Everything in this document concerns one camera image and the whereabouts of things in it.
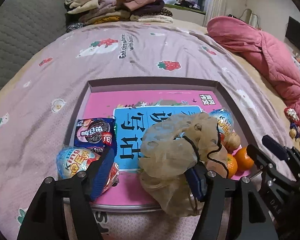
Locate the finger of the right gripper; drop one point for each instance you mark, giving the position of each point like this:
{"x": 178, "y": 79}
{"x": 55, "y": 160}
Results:
{"x": 261, "y": 157}
{"x": 290, "y": 155}

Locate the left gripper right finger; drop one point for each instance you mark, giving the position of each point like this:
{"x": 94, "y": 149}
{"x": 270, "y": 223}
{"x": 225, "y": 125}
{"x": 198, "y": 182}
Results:
{"x": 248, "y": 214}

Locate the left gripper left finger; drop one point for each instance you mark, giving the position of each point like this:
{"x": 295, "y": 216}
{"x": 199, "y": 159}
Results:
{"x": 45, "y": 217}

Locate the orange mandarin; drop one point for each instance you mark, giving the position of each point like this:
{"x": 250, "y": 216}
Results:
{"x": 231, "y": 165}
{"x": 244, "y": 162}

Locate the walnut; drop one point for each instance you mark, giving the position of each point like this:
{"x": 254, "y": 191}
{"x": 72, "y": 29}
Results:
{"x": 231, "y": 142}

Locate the foil surprise egg toy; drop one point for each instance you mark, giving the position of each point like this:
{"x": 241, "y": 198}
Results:
{"x": 71, "y": 160}

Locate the beige mesh drawstring pouch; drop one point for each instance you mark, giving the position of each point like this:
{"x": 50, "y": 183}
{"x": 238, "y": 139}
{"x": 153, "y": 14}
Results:
{"x": 172, "y": 147}

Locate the blue oreo cookie packet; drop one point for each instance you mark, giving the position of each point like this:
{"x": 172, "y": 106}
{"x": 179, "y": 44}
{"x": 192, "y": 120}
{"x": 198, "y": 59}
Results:
{"x": 96, "y": 134}

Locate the santa doll toy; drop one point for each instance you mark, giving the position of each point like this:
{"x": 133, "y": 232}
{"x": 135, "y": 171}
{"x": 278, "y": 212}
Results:
{"x": 294, "y": 130}

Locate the pink quilted duvet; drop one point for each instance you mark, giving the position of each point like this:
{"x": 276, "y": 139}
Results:
{"x": 262, "y": 50}

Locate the pink and blue book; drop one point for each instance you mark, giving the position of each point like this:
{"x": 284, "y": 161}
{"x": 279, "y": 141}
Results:
{"x": 134, "y": 111}

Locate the grey shallow box tray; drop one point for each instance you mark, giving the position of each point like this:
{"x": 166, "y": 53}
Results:
{"x": 156, "y": 83}

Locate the grey quilted headboard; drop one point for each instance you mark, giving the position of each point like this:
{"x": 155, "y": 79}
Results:
{"x": 26, "y": 27}

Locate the pile of folded clothes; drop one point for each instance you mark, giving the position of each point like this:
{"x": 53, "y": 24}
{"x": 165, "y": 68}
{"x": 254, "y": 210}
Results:
{"x": 80, "y": 13}

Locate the black wall television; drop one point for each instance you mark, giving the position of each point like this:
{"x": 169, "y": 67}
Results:
{"x": 293, "y": 32}

